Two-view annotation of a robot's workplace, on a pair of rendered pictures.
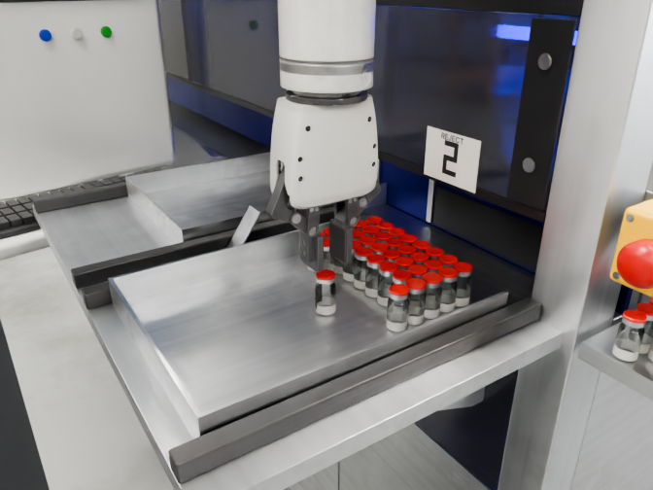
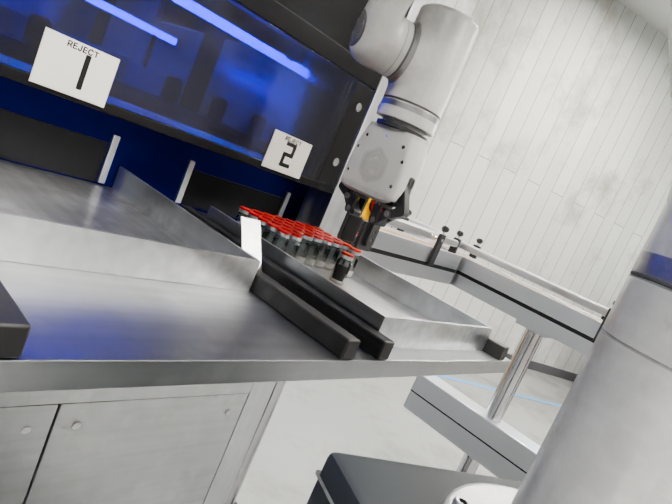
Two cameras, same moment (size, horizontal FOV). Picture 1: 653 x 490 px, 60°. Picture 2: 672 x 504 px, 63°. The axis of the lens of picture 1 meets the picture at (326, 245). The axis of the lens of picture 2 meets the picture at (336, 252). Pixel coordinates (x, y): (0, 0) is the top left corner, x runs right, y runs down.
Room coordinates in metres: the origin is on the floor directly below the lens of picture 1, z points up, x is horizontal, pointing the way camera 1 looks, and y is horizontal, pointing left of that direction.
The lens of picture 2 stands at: (0.77, 0.74, 1.04)
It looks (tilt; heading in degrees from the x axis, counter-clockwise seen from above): 8 degrees down; 253
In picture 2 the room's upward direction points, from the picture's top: 23 degrees clockwise
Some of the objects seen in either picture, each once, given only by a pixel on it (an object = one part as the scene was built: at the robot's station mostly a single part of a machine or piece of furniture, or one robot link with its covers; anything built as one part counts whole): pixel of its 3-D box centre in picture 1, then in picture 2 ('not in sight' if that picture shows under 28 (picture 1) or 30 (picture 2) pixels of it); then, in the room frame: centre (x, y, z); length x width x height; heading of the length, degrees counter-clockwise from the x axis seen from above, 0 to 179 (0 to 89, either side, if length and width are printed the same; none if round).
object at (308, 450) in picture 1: (266, 254); (223, 266); (0.70, 0.08, 0.87); 0.70 x 0.48 x 0.02; 33
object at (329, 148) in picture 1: (326, 142); (388, 161); (0.53, 0.00, 1.07); 0.10 x 0.07 x 0.11; 123
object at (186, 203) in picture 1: (255, 190); (70, 195); (0.88, 0.12, 0.90); 0.34 x 0.26 x 0.04; 123
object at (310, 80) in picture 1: (328, 74); (405, 118); (0.53, 0.00, 1.13); 0.09 x 0.08 x 0.03; 123
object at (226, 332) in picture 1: (303, 298); (345, 277); (0.53, 0.02, 0.90); 0.34 x 0.26 x 0.04; 123
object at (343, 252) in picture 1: (350, 227); (347, 216); (0.55, -0.02, 0.97); 0.03 x 0.03 x 0.07; 33
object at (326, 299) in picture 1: (326, 294); (341, 268); (0.53, 0.00, 0.90); 0.02 x 0.02 x 0.04
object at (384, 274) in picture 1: (368, 272); (307, 248); (0.58, -0.05, 0.91); 0.18 x 0.02 x 0.05; 33
